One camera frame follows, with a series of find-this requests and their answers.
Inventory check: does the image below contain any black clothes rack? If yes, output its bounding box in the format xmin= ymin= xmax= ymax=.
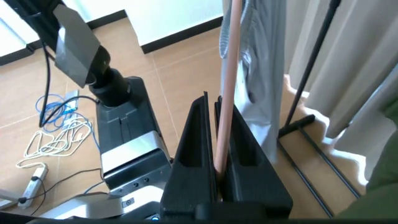
xmin=277 ymin=0 xmax=362 ymax=218

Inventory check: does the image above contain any pale grey garment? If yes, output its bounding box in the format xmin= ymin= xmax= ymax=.
xmin=219 ymin=0 xmax=287 ymax=165

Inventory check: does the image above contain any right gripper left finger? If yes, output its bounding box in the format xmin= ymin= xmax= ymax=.
xmin=160 ymin=91 xmax=218 ymax=219

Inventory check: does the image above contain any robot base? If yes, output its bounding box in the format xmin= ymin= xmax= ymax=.
xmin=39 ymin=76 xmax=174 ymax=221

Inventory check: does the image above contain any pink clothes hanger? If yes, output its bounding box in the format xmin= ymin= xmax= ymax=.
xmin=213 ymin=0 xmax=243 ymax=179

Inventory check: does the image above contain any thin black cable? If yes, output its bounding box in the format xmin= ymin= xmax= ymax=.
xmin=17 ymin=167 xmax=103 ymax=216

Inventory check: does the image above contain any beige curtain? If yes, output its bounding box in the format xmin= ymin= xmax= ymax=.
xmin=284 ymin=0 xmax=398 ymax=182

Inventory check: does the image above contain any white cable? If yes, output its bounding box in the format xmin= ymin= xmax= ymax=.
xmin=15 ymin=116 xmax=93 ymax=169

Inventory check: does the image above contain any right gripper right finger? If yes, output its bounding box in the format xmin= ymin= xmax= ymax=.
xmin=214 ymin=95 xmax=294 ymax=219

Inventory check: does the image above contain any green printed shirt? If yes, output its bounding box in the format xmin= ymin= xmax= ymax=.
xmin=335 ymin=99 xmax=398 ymax=220

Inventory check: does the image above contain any blue cable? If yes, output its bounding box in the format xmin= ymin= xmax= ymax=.
xmin=34 ymin=93 xmax=101 ymax=152

